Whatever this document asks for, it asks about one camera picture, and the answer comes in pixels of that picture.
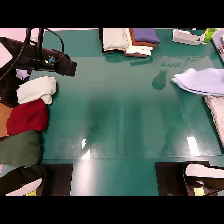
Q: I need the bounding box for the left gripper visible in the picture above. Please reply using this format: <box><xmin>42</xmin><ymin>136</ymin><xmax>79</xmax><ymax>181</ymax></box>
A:
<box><xmin>49</xmin><ymin>49</ymin><xmax>78</xmax><ymax>78</ymax></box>

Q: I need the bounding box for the pale lavender shirt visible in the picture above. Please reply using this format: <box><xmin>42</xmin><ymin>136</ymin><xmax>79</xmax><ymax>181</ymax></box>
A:
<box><xmin>171</xmin><ymin>67</ymin><xmax>224</xmax><ymax>98</ymax></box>

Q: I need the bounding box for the beige folded garment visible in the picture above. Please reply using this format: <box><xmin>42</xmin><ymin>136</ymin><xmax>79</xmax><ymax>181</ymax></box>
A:
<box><xmin>101</xmin><ymin>28</ymin><xmax>133</xmax><ymax>54</ymax></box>

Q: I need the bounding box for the red garment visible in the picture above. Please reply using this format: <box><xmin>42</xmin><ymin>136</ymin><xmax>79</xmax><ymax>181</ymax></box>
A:
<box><xmin>6</xmin><ymin>98</ymin><xmax>50</xmax><ymax>136</ymax></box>

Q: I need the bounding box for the white folded garment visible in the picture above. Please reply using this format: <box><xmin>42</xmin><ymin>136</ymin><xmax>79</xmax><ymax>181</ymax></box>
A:
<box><xmin>124</xmin><ymin>44</ymin><xmax>154</xmax><ymax>58</ymax></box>

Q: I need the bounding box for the brown folded garment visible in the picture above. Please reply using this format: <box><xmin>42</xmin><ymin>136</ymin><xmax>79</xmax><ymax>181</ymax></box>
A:
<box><xmin>128</xmin><ymin>28</ymin><xmax>158</xmax><ymax>49</ymax></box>

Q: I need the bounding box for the orange garment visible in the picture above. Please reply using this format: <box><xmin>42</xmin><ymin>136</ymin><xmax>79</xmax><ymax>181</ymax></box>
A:
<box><xmin>0</xmin><ymin>103</ymin><xmax>15</xmax><ymax>138</ymax></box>

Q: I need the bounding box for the purple folded garment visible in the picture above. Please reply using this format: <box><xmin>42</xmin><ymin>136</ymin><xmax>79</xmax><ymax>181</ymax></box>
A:
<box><xmin>131</xmin><ymin>28</ymin><xmax>162</xmax><ymax>45</ymax></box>

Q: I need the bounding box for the dark green garment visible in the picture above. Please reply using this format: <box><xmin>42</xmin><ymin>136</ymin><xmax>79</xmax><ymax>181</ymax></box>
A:
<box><xmin>0</xmin><ymin>129</ymin><xmax>45</xmax><ymax>168</ymax></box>

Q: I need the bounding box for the green packet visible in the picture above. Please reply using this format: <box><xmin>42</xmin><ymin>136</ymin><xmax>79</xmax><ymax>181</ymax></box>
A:
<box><xmin>203</xmin><ymin>28</ymin><xmax>216</xmax><ymax>44</ymax></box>

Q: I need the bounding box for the grey garment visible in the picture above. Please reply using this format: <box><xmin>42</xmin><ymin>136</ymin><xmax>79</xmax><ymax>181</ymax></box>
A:
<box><xmin>203</xmin><ymin>95</ymin><xmax>224</xmax><ymax>150</ymax></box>

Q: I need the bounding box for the black cable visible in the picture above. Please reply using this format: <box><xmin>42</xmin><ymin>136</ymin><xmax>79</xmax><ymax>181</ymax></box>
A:
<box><xmin>44</xmin><ymin>28</ymin><xmax>66</xmax><ymax>55</ymax></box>

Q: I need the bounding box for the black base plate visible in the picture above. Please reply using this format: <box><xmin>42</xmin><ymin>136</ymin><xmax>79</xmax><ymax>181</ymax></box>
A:
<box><xmin>42</xmin><ymin>163</ymin><xmax>74</xmax><ymax>197</ymax></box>
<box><xmin>154</xmin><ymin>161</ymin><xmax>183</xmax><ymax>197</ymax></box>

